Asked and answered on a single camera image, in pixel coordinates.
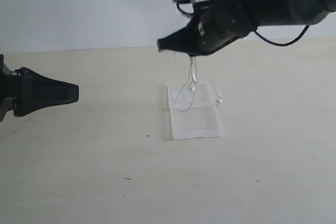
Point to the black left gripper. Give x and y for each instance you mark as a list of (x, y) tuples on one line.
[(24, 91)]

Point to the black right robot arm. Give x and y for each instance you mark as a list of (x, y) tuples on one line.
[(288, 12)]

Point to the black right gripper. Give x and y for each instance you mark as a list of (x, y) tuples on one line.
[(214, 25)]

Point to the clear plastic storage box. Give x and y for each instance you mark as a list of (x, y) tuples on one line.
[(186, 114)]

